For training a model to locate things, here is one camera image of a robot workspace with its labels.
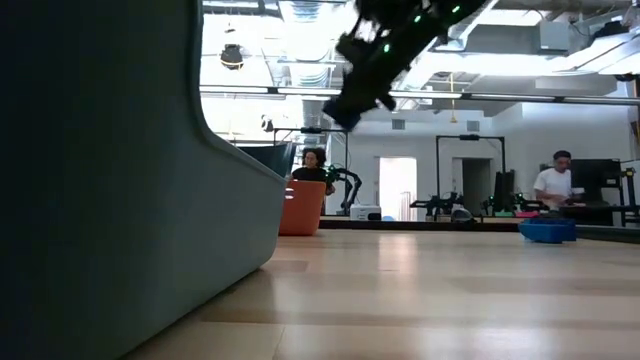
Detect dark background desk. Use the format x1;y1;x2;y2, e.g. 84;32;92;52
557;203;640;227

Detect standing person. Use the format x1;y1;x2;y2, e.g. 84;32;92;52
532;149;586;211

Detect black hanging dome lamp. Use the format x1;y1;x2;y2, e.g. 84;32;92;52
219;43;245;71

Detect black background monitor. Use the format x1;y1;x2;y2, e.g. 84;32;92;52
570;158;624;206

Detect black aluminium table frame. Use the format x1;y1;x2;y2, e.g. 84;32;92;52
319;215;640;245

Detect black background robot arms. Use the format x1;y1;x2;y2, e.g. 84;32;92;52
409;191;474;222

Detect white box device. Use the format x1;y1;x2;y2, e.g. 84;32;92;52
349;203;383;222

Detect black background frame stand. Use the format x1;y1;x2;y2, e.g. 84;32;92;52
272;126;350;216
434;133;507;221

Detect seated person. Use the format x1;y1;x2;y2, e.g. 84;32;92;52
290;147;337;197

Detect black equipment stand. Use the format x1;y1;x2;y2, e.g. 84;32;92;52
619;167;640;224

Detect teal plastic bin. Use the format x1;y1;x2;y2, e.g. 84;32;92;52
0;0;287;360

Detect blue tray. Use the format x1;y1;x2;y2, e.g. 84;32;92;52
517;217;578;245

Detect small orange plastic bin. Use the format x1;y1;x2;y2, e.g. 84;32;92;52
278;179;328;237

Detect dark grey background panel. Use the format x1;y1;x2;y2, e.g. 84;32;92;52
238;141;297;180

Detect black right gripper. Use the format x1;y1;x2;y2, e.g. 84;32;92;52
332;24;419;112

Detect black upright panel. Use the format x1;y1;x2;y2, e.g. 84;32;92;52
492;169;517;214

